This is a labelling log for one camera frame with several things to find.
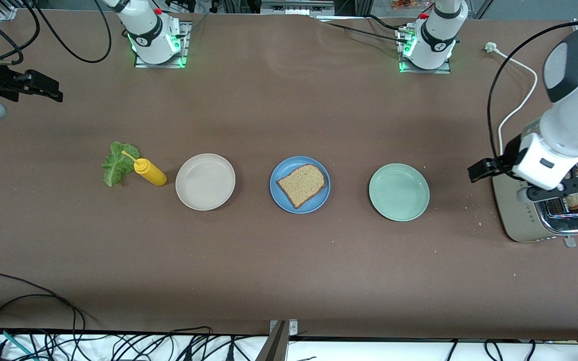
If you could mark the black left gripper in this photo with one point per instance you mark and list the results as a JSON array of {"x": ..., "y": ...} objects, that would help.
[{"x": 500, "y": 164}]

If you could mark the green lettuce leaf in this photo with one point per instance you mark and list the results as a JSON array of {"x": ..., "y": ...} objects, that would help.
[{"x": 116, "y": 168}]

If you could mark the yellow squeeze bottle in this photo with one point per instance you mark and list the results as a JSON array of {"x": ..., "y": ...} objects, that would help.
[{"x": 151, "y": 173}]

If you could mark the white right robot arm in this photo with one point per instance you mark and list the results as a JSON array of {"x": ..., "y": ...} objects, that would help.
[{"x": 148, "y": 30}]

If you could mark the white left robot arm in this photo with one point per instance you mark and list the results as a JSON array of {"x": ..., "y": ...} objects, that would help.
[{"x": 575, "y": 125}]

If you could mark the green plate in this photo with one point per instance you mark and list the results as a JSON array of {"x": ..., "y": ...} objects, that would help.
[{"x": 399, "y": 192}]

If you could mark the cream white plate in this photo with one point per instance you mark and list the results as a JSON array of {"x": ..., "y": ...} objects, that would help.
[{"x": 205, "y": 181}]

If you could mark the blue plate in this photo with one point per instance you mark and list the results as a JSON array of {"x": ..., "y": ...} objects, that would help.
[{"x": 281, "y": 200}]

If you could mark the beige chrome toaster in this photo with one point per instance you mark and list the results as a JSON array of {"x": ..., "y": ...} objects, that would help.
[{"x": 515, "y": 215}]

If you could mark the orange snack packet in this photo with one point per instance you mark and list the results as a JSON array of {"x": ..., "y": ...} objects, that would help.
[{"x": 407, "y": 4}]

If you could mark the grey metal box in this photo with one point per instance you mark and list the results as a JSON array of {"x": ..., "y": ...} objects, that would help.
[{"x": 296, "y": 7}]

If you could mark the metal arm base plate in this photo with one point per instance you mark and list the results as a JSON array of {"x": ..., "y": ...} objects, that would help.
[
  {"x": 186, "y": 50},
  {"x": 444, "y": 70}
]

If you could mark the aluminium profile bracket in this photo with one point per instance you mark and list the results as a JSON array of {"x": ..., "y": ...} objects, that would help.
[{"x": 276, "y": 346}]

